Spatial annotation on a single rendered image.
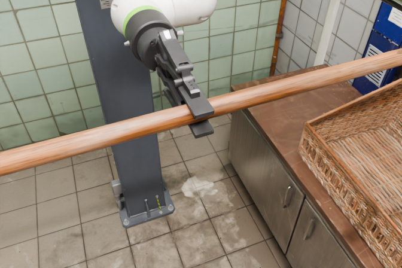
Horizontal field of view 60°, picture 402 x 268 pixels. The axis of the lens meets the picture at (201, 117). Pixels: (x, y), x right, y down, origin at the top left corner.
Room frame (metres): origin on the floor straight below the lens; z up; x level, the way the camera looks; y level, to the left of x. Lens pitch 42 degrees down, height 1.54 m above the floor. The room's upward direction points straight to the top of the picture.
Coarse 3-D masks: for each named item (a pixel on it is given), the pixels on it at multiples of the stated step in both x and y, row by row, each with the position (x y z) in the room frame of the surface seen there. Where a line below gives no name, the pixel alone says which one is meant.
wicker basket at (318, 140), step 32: (384, 96) 0.97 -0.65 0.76; (320, 128) 0.89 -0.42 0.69; (352, 128) 0.94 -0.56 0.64; (384, 128) 0.99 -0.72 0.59; (320, 160) 0.77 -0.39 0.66; (352, 160) 0.83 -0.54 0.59; (384, 160) 0.83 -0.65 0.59; (352, 192) 0.62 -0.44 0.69; (384, 192) 0.69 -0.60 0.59; (352, 224) 0.57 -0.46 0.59; (384, 224) 0.51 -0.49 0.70; (384, 256) 0.46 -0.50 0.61
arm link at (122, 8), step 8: (120, 0) 0.69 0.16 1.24; (128, 0) 0.68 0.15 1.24; (136, 0) 0.67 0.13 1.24; (144, 0) 0.68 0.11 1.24; (152, 0) 0.69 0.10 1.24; (160, 0) 0.70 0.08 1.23; (168, 0) 0.70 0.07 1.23; (112, 8) 0.69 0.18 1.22; (120, 8) 0.67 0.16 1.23; (128, 8) 0.66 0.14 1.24; (136, 8) 0.64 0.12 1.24; (144, 8) 0.64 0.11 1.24; (152, 8) 0.65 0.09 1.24; (160, 8) 0.68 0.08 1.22; (168, 8) 0.69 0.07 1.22; (112, 16) 0.69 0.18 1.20; (120, 16) 0.66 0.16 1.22; (128, 16) 0.63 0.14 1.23; (168, 16) 0.69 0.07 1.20; (120, 24) 0.65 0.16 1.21; (120, 32) 0.68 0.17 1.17
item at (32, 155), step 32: (352, 64) 0.50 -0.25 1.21; (384, 64) 0.51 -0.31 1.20; (224, 96) 0.41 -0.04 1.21; (256, 96) 0.42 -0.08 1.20; (288, 96) 0.44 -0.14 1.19; (96, 128) 0.34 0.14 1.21; (128, 128) 0.35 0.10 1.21; (160, 128) 0.36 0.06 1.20; (0, 160) 0.29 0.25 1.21; (32, 160) 0.29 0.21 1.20
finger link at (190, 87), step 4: (184, 64) 0.44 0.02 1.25; (188, 64) 0.44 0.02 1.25; (184, 72) 0.43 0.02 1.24; (188, 72) 0.43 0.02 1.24; (180, 76) 0.44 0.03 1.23; (184, 76) 0.43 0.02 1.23; (188, 76) 0.43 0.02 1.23; (184, 80) 0.42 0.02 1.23; (188, 80) 0.43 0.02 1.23; (192, 80) 0.43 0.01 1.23; (184, 84) 0.42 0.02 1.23; (188, 84) 0.41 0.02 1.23; (192, 84) 0.41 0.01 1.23; (184, 88) 0.42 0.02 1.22; (188, 88) 0.41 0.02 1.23; (192, 88) 0.41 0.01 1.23; (196, 88) 0.41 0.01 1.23; (188, 92) 0.40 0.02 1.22; (192, 92) 0.40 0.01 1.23; (196, 92) 0.40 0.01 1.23; (192, 96) 0.40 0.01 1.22; (196, 96) 0.40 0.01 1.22
